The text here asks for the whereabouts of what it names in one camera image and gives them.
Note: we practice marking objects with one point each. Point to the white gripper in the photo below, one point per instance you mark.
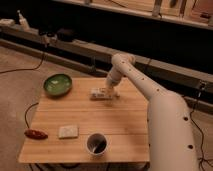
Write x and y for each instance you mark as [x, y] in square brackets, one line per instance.
[113, 78]

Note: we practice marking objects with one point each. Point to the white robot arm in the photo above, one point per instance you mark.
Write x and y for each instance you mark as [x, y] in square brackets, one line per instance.
[170, 135]

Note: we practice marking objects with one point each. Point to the green ceramic bowl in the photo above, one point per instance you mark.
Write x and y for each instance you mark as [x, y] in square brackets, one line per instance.
[57, 85]

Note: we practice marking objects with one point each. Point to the white spray bottle background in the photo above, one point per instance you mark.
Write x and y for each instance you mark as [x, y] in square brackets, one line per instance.
[23, 22]

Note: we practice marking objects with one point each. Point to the wooden table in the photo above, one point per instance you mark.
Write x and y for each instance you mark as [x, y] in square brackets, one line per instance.
[123, 121]

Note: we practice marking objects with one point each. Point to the black device on ledge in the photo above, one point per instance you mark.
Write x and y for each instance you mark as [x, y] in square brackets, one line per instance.
[66, 35]

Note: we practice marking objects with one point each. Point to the white sponge block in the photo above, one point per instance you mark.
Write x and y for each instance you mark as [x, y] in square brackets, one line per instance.
[70, 131]

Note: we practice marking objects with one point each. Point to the red oval object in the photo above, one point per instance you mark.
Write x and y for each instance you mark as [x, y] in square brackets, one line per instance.
[34, 134]

